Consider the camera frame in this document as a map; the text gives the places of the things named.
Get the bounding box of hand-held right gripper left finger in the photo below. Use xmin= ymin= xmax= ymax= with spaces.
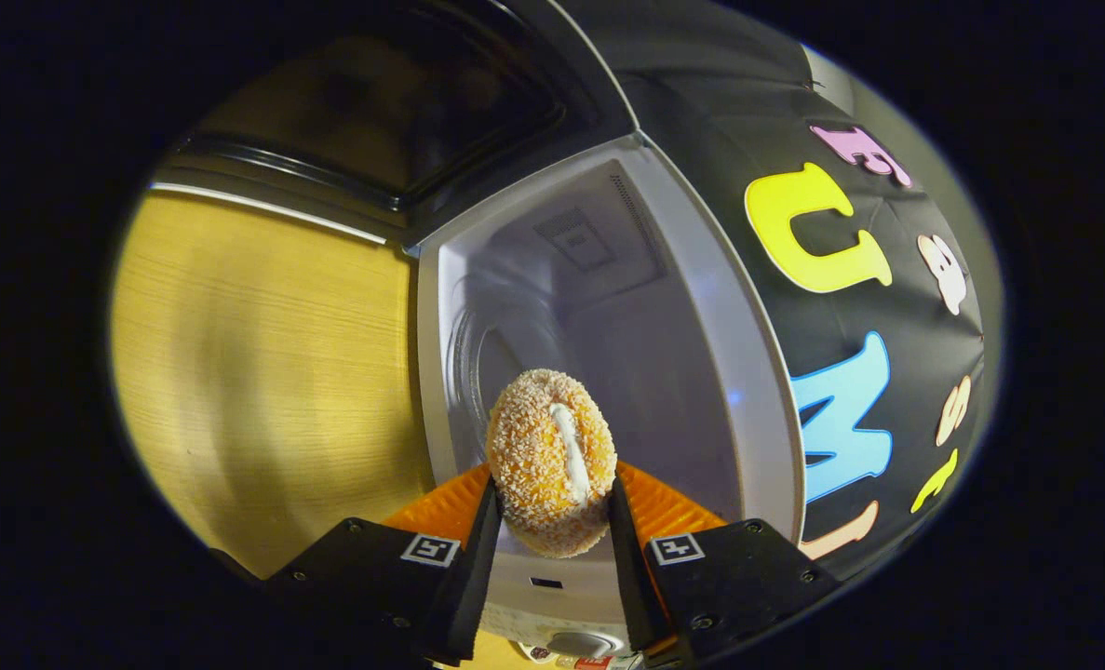
xmin=263 ymin=465 xmax=505 ymax=668

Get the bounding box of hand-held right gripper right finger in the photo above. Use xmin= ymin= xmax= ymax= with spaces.
xmin=606 ymin=461 xmax=842 ymax=668

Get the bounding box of sesame bread bun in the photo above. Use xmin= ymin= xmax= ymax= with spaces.
xmin=485 ymin=368 xmax=618 ymax=559

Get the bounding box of white microwave oven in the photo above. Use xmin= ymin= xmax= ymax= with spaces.
xmin=147 ymin=0 xmax=806 ymax=663

